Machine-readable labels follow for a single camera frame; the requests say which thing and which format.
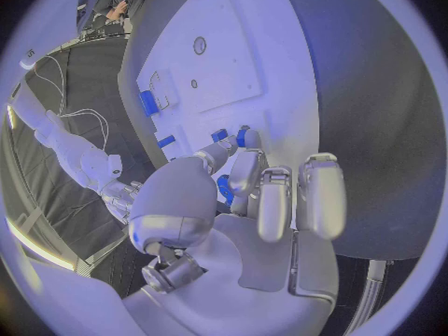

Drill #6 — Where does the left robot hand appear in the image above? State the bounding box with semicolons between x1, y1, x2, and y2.
121;126;349;336

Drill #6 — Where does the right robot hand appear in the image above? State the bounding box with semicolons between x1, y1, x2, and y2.
99;179;145;225

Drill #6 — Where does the blue peg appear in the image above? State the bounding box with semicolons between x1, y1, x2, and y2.
235;125;252;148

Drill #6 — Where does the white task board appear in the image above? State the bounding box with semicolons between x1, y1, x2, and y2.
117;0;321;207

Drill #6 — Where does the blue gear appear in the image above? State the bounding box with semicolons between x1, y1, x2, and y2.
215;174;234;207

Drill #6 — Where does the large blue block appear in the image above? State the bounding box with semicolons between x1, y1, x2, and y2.
138;90;161;117

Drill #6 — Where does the workshop desk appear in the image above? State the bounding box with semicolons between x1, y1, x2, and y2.
78;19;134;43

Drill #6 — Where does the person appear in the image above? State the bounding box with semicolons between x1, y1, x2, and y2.
103;0;146;22

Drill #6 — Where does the white cable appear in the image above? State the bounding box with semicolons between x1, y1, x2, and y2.
34;55;69;116
57;108;111;152

